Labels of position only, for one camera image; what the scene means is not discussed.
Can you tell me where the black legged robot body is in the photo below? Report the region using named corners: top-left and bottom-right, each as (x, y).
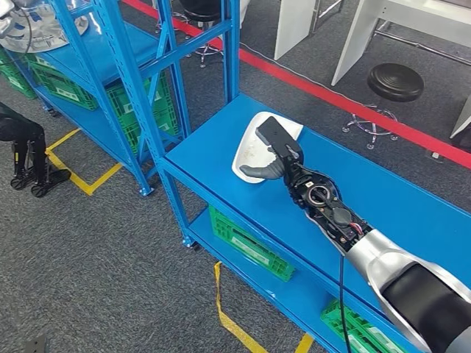
top-left (0, 101), bottom-right (72, 199)

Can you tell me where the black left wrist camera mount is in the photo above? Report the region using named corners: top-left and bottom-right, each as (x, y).
top-left (22, 333), bottom-right (51, 353)

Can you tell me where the blue metal shelf rack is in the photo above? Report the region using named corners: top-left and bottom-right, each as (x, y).
top-left (0, 0), bottom-right (241, 197)

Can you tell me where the blue metal workbench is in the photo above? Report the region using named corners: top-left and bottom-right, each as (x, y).
top-left (157, 93), bottom-right (471, 353)

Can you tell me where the white desk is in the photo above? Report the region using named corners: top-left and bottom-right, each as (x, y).
top-left (330, 0), bottom-right (471, 140)
top-left (273, 0), bottom-right (346, 61)

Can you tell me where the yellow floor tape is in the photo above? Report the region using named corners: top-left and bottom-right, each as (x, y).
top-left (42, 128), bottom-right (123, 197)
top-left (214, 261), bottom-right (314, 353)

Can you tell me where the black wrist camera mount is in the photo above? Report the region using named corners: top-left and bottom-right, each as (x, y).
top-left (254, 115), bottom-right (305, 164)
top-left (22, 333), bottom-right (51, 353)

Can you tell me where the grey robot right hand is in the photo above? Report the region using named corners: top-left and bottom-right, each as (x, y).
top-left (239, 157), bottom-right (291, 182)

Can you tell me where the person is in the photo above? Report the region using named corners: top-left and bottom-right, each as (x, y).
top-left (239, 0), bottom-right (252, 29)

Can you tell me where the black hanging arm cable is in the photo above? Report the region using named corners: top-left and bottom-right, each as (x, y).
top-left (337, 255), bottom-right (353, 353)

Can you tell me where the round silver metal part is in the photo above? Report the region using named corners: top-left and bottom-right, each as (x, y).
top-left (0, 2), bottom-right (90, 54)

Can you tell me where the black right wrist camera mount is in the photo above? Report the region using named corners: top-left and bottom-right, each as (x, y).
top-left (254, 115), bottom-right (305, 164)

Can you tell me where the black round stool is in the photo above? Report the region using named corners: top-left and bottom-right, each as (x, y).
top-left (341, 63), bottom-right (426, 151)
top-left (153, 0), bottom-right (224, 70)

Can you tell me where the white plastic shell part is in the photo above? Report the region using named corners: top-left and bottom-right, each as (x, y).
top-left (230, 110), bottom-right (304, 185)

